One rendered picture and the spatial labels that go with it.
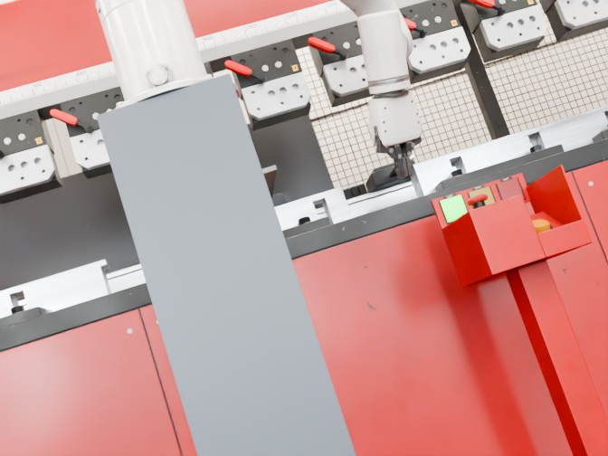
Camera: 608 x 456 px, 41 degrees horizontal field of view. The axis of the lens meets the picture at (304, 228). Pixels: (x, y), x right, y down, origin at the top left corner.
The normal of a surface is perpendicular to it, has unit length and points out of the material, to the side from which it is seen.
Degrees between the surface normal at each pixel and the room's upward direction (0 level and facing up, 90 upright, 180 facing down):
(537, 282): 90
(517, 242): 90
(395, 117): 114
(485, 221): 90
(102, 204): 90
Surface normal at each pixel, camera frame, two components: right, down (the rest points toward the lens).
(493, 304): 0.07, -0.19
